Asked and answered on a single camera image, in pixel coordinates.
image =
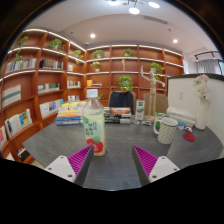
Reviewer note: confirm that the clear drink bottle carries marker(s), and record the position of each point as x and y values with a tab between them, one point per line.
94	128

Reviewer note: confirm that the white flat box stack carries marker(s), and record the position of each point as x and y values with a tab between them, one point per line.
181	115

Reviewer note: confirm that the wooden wall shelf unit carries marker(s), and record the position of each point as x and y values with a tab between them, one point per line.
50	80

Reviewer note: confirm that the white mug, triangle pattern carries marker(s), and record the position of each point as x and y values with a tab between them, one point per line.
166	131

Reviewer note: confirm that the white ceramic vase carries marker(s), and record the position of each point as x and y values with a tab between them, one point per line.
201	115

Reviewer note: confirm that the ceiling lights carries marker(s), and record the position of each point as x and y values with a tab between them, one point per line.
134	10

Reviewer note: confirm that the dark chair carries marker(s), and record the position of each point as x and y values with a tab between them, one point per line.
121	98

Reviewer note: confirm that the dark book stack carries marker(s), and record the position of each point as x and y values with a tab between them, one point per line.
117	115

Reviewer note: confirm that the grey curtain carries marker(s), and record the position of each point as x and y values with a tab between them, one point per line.
206	66

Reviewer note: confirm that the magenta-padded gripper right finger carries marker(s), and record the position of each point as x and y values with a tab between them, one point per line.
164	166

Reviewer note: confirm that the flat round red coaster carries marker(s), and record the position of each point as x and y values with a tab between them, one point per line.
189	137

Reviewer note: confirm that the colourful book stack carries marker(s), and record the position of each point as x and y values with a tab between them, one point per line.
68	115

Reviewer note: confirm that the green-white drink carton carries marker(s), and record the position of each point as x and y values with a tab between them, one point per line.
140	110

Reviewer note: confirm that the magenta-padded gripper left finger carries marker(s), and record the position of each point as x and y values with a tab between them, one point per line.
60	166

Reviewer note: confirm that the small white painted ornament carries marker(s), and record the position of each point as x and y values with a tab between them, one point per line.
188	129
181	125

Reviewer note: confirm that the wooden artist mannequin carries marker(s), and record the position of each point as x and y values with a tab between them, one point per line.
152	86

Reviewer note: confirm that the green-white box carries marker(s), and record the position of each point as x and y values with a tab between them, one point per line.
161	115

